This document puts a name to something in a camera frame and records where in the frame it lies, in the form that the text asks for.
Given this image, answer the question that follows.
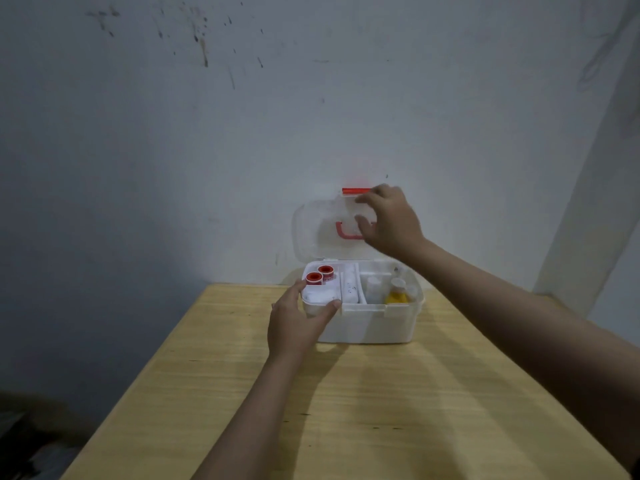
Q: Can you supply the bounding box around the person's right hand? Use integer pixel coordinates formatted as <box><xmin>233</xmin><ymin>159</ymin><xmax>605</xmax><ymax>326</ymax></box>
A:
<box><xmin>354</xmin><ymin>184</ymin><xmax>427</xmax><ymax>261</ymax></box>

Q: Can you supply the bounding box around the person's left hand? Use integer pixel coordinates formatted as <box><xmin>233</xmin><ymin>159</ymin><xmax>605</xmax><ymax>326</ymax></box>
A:
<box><xmin>267</xmin><ymin>279</ymin><xmax>343</xmax><ymax>364</ymax></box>

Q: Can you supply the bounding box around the clear box lid with red handle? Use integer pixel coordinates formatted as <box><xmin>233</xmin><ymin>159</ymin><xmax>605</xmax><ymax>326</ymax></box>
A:
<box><xmin>291</xmin><ymin>188</ymin><xmax>387</xmax><ymax>263</ymax></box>

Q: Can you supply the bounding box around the white plastic first aid box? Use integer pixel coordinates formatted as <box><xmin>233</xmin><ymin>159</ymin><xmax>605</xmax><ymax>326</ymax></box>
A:
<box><xmin>300</xmin><ymin>260</ymin><xmax>426</xmax><ymax>345</ymax></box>

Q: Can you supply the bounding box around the person's left forearm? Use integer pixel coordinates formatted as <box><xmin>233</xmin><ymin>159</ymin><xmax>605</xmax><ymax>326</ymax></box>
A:
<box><xmin>191</xmin><ymin>356</ymin><xmax>321</xmax><ymax>480</ymax></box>

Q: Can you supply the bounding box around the person's right forearm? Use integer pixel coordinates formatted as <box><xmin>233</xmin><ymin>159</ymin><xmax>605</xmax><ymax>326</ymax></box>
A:
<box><xmin>403</xmin><ymin>239</ymin><xmax>640</xmax><ymax>471</ymax></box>

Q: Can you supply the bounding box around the white inner tray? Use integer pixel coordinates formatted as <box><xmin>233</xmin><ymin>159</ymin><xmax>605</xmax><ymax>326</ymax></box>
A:
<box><xmin>301</xmin><ymin>262</ymin><xmax>362</xmax><ymax>306</ymax></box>

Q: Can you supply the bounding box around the white thermometer case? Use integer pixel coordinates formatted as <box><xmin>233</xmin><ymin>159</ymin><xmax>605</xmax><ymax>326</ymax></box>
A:
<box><xmin>343</xmin><ymin>264</ymin><xmax>360</xmax><ymax>304</ymax></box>

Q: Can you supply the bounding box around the yellow liquid bottle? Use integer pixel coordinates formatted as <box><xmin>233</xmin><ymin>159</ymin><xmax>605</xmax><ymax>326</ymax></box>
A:
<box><xmin>385</xmin><ymin>278</ymin><xmax>410</xmax><ymax>305</ymax></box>

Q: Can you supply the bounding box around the dark clutter on floor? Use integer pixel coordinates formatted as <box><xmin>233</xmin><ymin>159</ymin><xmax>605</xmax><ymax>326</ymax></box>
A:
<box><xmin>0</xmin><ymin>392</ymin><xmax>96</xmax><ymax>480</ymax></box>

